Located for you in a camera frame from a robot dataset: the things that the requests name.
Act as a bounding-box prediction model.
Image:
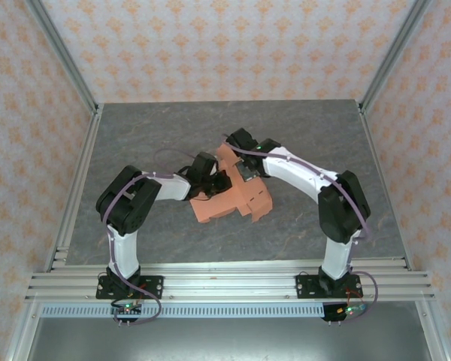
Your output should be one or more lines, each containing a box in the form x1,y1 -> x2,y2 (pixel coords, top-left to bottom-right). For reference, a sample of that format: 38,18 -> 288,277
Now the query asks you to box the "orange cardboard paper box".
189,142 -> 274,226

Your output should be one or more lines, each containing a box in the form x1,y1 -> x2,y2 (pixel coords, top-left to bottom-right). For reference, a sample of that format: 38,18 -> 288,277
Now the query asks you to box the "grey metal panel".
28,317 -> 428,361

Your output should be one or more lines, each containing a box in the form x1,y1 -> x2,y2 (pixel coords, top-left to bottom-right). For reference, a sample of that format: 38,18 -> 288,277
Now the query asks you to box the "aluminium front frame rail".
24,257 -> 437,302

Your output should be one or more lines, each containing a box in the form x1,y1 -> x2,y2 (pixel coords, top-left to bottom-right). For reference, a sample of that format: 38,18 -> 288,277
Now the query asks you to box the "aluminium side frame rail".
43,104 -> 105,272
358,101 -> 413,272

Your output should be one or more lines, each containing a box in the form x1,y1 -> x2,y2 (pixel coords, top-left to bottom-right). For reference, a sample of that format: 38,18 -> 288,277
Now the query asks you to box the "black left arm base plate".
95,275 -> 165,300

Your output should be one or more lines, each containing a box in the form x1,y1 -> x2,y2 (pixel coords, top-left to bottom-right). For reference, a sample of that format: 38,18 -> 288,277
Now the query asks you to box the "grey slotted cable duct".
41,304 -> 410,319

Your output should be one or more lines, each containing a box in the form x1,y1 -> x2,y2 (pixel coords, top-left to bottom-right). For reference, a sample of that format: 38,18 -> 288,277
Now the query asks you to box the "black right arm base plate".
295,273 -> 362,300

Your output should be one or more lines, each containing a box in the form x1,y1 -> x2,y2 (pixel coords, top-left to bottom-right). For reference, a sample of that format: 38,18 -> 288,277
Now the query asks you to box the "aluminium frame post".
24,0 -> 101,114
359,0 -> 435,114

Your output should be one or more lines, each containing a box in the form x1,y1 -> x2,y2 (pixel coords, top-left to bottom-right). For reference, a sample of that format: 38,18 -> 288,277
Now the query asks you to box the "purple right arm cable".
221,131 -> 380,324

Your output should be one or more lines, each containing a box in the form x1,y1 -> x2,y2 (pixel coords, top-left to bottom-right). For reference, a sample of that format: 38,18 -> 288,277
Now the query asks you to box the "aluminium frame leg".
5,300 -> 42,361
415,300 -> 448,361

